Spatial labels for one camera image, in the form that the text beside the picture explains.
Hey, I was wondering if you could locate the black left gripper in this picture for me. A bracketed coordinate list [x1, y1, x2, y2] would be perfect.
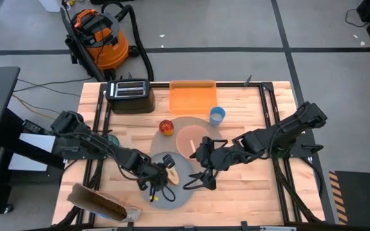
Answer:
[138, 159, 173, 193]

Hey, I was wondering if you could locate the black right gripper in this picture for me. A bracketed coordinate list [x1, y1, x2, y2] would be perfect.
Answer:
[188, 137, 237, 190]

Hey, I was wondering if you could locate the toasted bagel half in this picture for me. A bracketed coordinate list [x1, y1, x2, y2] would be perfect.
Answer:
[167, 168, 180, 186]

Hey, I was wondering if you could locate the grey round plate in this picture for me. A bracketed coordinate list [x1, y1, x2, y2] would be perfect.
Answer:
[139, 151, 195, 211]

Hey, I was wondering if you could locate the pink bowl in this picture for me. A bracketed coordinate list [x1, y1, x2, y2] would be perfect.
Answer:
[175, 124, 210, 160]

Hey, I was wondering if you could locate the round grey placemat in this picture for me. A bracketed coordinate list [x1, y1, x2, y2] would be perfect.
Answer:
[149, 116, 225, 191]

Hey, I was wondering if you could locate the red yellow apple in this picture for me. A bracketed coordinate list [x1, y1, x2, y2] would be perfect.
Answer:
[159, 119, 175, 137]

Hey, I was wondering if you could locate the light blue cup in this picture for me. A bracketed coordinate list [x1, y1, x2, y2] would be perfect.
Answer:
[209, 106, 227, 127]

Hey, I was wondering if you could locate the brown cereal bag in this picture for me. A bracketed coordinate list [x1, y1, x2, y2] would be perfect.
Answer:
[66, 182, 143, 224]

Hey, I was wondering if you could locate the teal faceted tumbler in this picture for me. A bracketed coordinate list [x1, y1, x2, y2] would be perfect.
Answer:
[107, 134, 121, 147]

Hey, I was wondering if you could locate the orange cutting board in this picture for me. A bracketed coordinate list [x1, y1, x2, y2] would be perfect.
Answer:
[169, 80, 218, 116]

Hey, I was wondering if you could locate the black two-slot toaster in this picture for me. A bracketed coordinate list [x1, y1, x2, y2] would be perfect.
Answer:
[105, 78, 156, 115]

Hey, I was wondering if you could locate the black power brick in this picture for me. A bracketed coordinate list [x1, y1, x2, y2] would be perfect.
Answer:
[22, 119, 51, 135]

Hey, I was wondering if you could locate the orange black shop vacuum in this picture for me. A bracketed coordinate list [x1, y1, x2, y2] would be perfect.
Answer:
[64, 8, 141, 81]

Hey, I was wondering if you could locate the black hazard-striped floor mat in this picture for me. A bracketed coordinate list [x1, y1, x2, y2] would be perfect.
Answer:
[328, 169, 370, 227]

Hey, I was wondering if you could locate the black left wrist camera cable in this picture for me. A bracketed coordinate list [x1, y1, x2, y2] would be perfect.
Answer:
[149, 184, 177, 203]

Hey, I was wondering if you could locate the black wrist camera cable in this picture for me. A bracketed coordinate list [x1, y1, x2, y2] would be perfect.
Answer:
[149, 184, 177, 203]
[182, 175, 220, 191]

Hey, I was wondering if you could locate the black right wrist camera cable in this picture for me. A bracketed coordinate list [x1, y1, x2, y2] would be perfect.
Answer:
[182, 175, 220, 191]

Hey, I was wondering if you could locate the black aluminium table frame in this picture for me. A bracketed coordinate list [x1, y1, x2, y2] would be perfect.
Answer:
[55, 80, 326, 231]

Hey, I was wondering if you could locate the black vacuum hose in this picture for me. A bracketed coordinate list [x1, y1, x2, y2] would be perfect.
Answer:
[101, 2, 155, 81]

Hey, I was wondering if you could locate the yellow floor cable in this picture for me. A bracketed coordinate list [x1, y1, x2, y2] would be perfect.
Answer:
[11, 94, 64, 121]

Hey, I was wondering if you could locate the black floor cable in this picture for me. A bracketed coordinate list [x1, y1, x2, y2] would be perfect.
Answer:
[13, 76, 94, 97]

